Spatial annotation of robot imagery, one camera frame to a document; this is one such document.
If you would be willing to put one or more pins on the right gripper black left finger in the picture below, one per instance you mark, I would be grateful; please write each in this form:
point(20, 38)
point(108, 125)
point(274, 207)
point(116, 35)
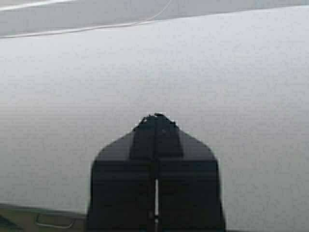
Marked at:
point(122, 187)

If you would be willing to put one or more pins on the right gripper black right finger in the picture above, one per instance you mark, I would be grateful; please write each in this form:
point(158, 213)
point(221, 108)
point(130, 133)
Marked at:
point(189, 185)

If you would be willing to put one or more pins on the lower wooden drawer right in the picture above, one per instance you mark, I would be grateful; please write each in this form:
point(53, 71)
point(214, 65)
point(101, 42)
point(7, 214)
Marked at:
point(15, 218)

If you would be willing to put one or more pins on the metal drawer handle right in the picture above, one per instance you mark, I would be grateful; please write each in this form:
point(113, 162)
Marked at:
point(54, 221)

